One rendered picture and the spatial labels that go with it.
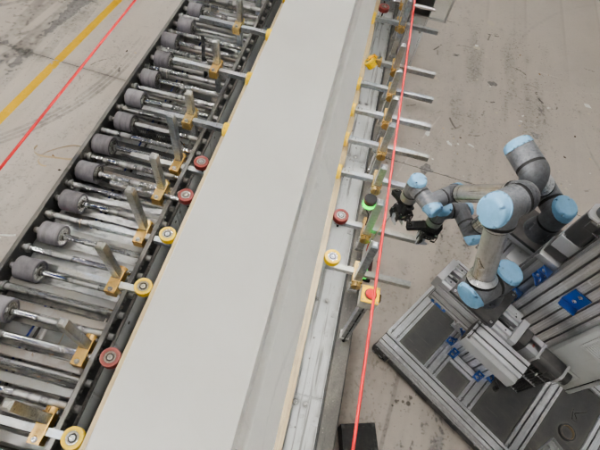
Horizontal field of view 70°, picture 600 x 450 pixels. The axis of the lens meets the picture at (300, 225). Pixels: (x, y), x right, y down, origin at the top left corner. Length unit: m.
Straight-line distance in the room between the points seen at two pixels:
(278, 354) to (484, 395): 2.56
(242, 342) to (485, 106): 4.50
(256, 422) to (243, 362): 0.09
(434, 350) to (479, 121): 2.43
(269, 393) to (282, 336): 0.04
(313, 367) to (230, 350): 1.92
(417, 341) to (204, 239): 2.56
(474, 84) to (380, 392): 3.26
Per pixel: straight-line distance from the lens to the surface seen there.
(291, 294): 0.36
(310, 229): 0.40
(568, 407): 3.14
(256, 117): 0.35
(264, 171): 0.32
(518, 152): 1.92
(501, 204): 1.53
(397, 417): 2.87
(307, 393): 2.14
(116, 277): 2.11
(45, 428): 2.02
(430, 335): 2.84
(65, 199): 2.44
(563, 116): 5.08
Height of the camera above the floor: 2.71
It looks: 58 degrees down
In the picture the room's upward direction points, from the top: 12 degrees clockwise
